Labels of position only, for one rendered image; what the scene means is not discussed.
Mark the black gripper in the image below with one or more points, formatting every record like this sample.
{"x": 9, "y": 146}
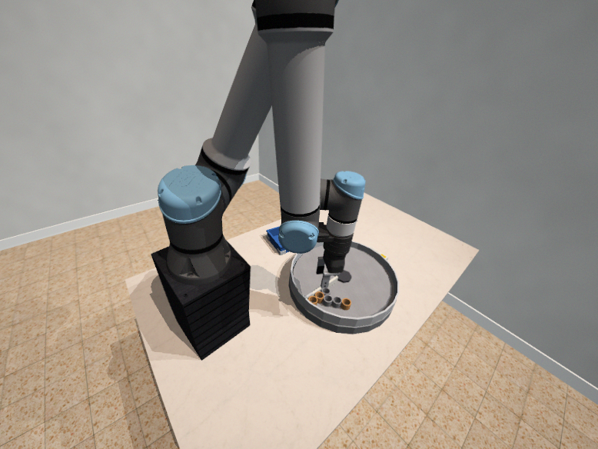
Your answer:
{"x": 337, "y": 244}

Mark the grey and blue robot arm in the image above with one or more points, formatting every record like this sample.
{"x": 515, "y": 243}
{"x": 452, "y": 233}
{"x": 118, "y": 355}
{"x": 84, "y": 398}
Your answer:
{"x": 193, "y": 199}

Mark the blue plastic crate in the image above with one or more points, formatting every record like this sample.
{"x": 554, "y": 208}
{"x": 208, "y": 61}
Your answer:
{"x": 272, "y": 236}

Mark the grey round turntable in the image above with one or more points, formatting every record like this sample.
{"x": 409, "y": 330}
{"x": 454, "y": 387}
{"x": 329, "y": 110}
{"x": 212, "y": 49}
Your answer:
{"x": 368, "y": 280}

